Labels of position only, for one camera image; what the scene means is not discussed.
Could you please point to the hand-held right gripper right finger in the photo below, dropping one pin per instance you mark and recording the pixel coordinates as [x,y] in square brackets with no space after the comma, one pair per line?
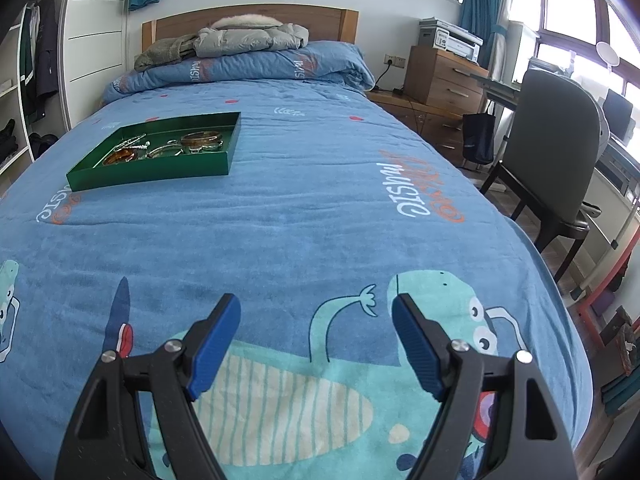
[417,347]

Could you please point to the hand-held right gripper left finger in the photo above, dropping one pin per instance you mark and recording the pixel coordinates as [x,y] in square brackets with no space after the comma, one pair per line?
[217,345]

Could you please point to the green metal tray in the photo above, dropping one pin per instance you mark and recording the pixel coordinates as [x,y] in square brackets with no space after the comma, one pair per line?
[150,175]

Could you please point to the plain silver bangle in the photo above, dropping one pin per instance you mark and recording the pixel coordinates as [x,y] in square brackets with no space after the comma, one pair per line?
[165,150]

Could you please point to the amber bangle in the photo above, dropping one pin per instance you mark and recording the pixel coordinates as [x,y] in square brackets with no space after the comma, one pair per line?
[120,156]
[200,135]

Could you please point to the blue printed bed blanket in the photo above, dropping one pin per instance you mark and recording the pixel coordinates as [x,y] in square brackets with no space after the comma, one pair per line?
[300,220]

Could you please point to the black tote bag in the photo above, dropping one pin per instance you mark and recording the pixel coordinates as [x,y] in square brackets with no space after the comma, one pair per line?
[478,137]

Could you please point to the grey upholstered chair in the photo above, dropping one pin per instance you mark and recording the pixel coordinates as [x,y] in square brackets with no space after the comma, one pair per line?
[555,150]

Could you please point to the low wooden cabinet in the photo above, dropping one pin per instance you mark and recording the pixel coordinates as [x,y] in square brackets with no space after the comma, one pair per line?
[400,105]

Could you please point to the black bag on shelf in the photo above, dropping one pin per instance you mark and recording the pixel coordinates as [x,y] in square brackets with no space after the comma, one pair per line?
[7,142]
[44,144]

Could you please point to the wooden drawer chest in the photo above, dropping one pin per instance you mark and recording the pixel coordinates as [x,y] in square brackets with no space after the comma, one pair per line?
[445,82]

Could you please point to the white desk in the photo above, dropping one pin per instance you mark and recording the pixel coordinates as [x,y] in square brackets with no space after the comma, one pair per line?
[617,170]

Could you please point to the grey electric keyboard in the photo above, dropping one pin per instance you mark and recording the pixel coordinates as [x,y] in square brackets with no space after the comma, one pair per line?
[495,90]

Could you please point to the folded blue quilt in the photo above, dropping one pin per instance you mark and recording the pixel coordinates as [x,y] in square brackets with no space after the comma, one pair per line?
[250,67]

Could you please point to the olive fleece garment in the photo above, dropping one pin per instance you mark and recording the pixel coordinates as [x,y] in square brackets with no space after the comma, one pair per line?
[162,52]

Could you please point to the black monitor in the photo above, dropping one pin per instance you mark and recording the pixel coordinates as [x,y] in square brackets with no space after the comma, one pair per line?
[617,112]

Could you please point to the grey puffer jacket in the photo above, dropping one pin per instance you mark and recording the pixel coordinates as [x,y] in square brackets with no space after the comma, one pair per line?
[250,37]

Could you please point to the white and grey printer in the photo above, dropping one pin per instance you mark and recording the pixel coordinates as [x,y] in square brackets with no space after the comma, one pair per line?
[450,37]

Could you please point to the wooden headboard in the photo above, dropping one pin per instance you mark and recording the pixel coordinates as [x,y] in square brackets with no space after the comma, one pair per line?
[320,22]

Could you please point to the green and white hanging jacket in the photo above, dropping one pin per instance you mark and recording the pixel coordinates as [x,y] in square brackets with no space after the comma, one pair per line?
[27,65]

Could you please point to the teal window curtain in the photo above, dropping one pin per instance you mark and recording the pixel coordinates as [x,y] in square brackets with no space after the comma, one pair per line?
[480,10]

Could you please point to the dark hanging jacket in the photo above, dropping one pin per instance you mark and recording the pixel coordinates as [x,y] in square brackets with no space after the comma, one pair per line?
[47,45]

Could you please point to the white open wardrobe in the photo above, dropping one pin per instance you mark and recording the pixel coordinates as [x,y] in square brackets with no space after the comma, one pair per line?
[95,20]

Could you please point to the round white lamp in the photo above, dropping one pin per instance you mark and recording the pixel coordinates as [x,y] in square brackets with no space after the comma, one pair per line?
[607,53]

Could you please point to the wall socket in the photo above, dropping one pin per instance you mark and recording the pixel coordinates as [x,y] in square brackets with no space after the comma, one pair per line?
[395,61]

